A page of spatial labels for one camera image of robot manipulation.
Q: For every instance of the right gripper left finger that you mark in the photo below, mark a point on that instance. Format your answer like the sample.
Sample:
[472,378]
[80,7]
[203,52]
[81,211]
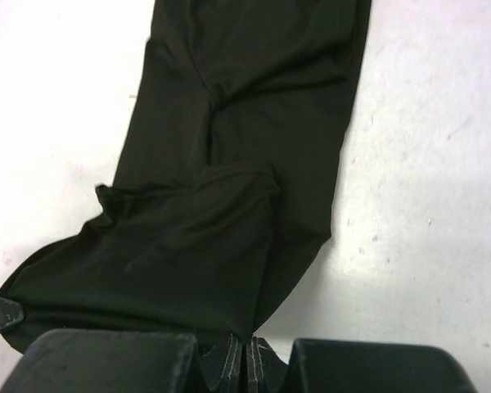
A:
[70,360]

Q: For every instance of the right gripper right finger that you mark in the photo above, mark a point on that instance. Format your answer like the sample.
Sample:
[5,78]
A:
[348,366]

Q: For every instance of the black printed t shirt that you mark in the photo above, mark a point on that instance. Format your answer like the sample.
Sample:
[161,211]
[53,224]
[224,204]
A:
[223,192]

